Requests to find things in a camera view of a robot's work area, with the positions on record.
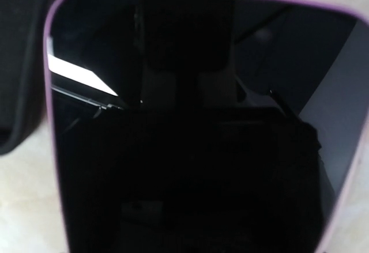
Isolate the pink phone case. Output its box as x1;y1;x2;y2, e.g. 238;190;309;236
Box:
43;0;369;253

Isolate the black phone case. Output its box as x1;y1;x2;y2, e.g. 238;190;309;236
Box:
1;0;54;155

